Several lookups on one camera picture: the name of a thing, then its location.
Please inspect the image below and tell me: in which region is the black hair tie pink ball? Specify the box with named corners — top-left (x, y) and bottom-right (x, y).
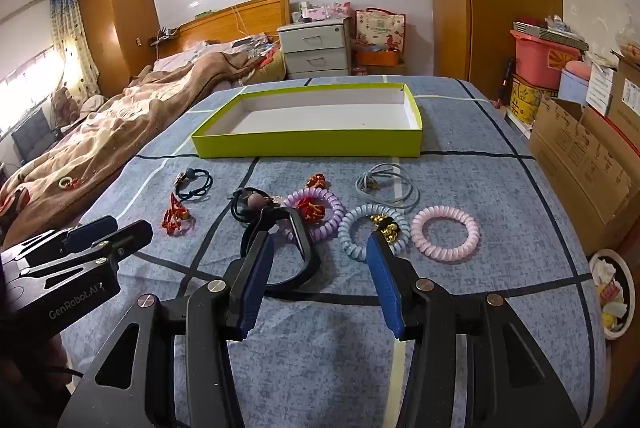
top-left (229, 187), bottom-right (282, 225)

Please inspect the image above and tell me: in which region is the red knot gold ornament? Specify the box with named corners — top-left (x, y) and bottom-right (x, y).
top-left (299, 202), bottom-right (327, 223)

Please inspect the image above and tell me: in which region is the pink spiral hair tie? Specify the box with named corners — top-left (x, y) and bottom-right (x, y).
top-left (410, 205), bottom-right (480, 263)

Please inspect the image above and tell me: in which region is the grey chair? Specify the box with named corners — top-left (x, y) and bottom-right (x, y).
top-left (10, 106), bottom-right (64, 165)

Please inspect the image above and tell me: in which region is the patterned curtain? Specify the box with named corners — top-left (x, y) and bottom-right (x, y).
top-left (49, 0), bottom-right (102, 102)

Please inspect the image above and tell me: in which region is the bed with brown blanket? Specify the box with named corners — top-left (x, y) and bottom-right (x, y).
top-left (0, 50), bottom-right (257, 249)

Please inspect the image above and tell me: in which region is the pink clutter on nightstand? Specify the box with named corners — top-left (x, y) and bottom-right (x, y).
top-left (294, 0), bottom-right (354, 23)

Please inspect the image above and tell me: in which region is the pale blue round container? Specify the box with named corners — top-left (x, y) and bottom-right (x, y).
top-left (557, 60), bottom-right (594, 106)

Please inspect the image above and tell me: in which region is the tall wooden wardrobe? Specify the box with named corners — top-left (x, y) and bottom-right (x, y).
top-left (76, 0), bottom-right (161, 99)

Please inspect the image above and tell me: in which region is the white carton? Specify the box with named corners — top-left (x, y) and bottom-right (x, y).
top-left (584, 64), bottom-right (619, 117)

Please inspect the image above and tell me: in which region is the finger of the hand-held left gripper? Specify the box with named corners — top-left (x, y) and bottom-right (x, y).
top-left (30, 220), bottom-right (154, 289)
top-left (20, 216), bottom-right (119, 259)

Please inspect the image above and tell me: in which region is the blue spiral hair tie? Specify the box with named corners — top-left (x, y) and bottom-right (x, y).
top-left (338, 204), bottom-right (412, 261)

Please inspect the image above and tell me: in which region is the white drawer nightstand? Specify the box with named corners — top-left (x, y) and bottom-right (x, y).
top-left (277, 17), bottom-right (354, 80)

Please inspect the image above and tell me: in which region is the orange basket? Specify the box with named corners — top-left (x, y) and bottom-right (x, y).
top-left (355, 48), bottom-right (402, 66)

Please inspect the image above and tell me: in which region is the grey-blue elastic hair tie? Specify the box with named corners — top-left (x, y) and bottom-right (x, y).
top-left (354, 162), bottom-right (419, 215)

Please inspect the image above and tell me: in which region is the red knot hair tie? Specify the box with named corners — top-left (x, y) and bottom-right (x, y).
top-left (161, 192), bottom-right (194, 237)

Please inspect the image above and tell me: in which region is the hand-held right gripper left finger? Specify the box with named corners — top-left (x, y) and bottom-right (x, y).
top-left (60, 218), bottom-right (276, 428)

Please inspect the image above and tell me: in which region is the white bowl with scraps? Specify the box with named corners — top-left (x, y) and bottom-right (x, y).
top-left (588, 248), bottom-right (636, 340)

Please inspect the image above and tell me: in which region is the gold bell hair tie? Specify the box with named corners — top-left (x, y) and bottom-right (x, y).
top-left (369, 214), bottom-right (402, 243)

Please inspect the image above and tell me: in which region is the red patterned gift bag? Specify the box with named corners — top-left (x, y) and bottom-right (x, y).
top-left (354, 8), bottom-right (407, 52)

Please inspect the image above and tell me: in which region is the brown plush toy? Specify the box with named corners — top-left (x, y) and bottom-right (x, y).
top-left (51, 86), bottom-right (82, 127)

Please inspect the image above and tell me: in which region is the large cardboard box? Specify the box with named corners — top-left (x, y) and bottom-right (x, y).
top-left (528, 94), bottom-right (640, 255)

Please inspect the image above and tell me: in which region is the blue checked cloth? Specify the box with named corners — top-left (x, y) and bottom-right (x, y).
top-left (60, 75), bottom-right (608, 428)

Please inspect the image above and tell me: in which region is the black wristband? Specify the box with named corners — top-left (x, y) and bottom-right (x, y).
top-left (239, 207), bottom-right (322, 295)

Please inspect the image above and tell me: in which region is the red black tool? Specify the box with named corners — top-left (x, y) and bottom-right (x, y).
top-left (494, 57), bottom-right (516, 109)

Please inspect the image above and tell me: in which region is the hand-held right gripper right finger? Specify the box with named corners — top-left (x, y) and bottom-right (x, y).
top-left (366, 232), bottom-right (583, 428)

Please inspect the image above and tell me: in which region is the yellow-green cardboard box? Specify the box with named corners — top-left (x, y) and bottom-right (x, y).
top-left (191, 82), bottom-right (424, 159)

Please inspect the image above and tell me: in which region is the pink plastic bucket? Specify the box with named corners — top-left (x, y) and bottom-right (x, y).
top-left (509, 30), bottom-right (586, 91)

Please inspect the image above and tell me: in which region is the purple spiral hair tie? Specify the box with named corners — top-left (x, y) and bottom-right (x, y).
top-left (281, 188), bottom-right (347, 245)

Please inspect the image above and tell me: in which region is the black hair tie blue bead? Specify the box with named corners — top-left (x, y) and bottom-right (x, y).
top-left (174, 167), bottom-right (214, 203)

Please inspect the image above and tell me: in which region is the wooden bed headboard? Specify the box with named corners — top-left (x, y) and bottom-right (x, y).
top-left (149, 0), bottom-right (291, 59)

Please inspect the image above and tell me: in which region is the striped tray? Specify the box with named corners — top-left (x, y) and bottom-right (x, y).
top-left (512, 20), bottom-right (589, 51)

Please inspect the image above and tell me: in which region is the yellow patterned tin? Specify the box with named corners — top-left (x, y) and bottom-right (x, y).
top-left (506, 74), bottom-right (559, 129)

